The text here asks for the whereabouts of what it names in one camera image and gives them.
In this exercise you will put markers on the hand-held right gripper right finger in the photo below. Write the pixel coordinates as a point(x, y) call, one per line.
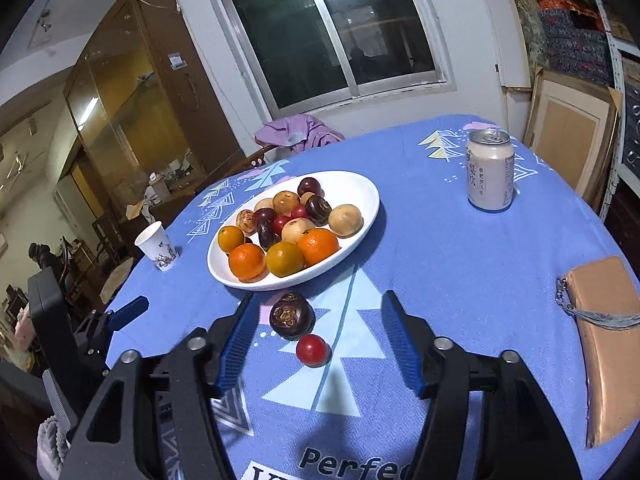
point(402, 347)

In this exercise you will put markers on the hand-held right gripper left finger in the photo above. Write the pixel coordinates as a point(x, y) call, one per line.
point(235, 350)

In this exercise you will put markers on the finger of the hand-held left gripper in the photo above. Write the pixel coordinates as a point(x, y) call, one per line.
point(95, 347)
point(129, 310)

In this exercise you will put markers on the dark water chestnut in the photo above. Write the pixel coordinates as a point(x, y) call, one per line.
point(267, 236)
point(318, 209)
point(291, 316)

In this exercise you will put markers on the orange mandarin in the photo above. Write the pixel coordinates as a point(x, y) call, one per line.
point(318, 246)
point(247, 262)

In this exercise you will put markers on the yellow-orange tomato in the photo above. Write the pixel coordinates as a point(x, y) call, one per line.
point(230, 238)
point(285, 258)

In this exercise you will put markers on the tan spotted round fruit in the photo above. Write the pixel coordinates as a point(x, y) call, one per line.
point(246, 222)
point(345, 220)

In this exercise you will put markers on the large tan round fruit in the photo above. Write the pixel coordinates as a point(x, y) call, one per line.
point(298, 230)

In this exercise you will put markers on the dark purple plum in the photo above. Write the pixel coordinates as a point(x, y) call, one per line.
point(310, 187)
point(263, 216)

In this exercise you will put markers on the small tan round fruit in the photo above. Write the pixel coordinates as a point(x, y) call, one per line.
point(264, 204)

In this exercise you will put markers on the peach-coloured round fruit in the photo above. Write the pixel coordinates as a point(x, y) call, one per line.
point(286, 202)

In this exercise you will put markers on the white oval plate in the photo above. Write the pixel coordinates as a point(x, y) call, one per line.
point(352, 190)

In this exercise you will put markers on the chair with pale cushion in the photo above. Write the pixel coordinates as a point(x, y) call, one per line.
point(117, 280)

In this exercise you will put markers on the white printed paper cup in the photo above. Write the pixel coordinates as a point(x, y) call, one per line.
point(157, 249)

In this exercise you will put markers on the wooden chair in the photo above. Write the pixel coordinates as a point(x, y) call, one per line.
point(245, 160)

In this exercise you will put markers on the white drink can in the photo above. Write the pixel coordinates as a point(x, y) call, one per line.
point(490, 172)

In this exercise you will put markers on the wooden glass-door cabinet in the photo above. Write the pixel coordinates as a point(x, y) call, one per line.
point(135, 110)

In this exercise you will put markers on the purple cloth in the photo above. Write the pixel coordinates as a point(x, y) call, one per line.
point(295, 132)

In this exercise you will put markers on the white paper notice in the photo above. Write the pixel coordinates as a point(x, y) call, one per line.
point(177, 61)

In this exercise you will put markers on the framed wooden board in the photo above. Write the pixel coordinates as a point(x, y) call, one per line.
point(570, 135)

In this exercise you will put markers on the sliding glass window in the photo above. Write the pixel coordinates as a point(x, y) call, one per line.
point(330, 35)

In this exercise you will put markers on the white metal shelf rack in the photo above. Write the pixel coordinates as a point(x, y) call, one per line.
point(622, 85)

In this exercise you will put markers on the white wall conduit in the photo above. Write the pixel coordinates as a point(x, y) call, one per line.
point(492, 25)

